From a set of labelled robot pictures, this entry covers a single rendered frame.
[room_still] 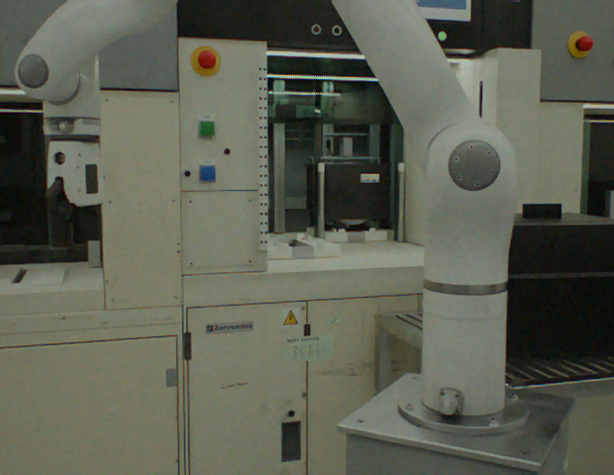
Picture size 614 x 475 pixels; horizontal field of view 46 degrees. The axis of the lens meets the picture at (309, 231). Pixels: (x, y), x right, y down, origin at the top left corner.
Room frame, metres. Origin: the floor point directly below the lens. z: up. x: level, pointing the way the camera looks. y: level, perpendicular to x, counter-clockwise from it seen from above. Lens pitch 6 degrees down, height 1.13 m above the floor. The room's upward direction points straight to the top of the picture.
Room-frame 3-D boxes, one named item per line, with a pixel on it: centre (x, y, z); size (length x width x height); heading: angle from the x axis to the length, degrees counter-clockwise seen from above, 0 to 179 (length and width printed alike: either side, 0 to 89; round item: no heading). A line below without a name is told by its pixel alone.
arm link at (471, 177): (1.00, -0.22, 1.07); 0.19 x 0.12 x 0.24; 172
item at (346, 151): (2.37, -0.12, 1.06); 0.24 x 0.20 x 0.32; 107
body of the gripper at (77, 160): (1.12, 0.37, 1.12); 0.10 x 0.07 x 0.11; 172
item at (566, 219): (1.46, -0.47, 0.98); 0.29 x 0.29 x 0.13; 9
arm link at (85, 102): (1.12, 0.37, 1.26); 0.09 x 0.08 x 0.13; 172
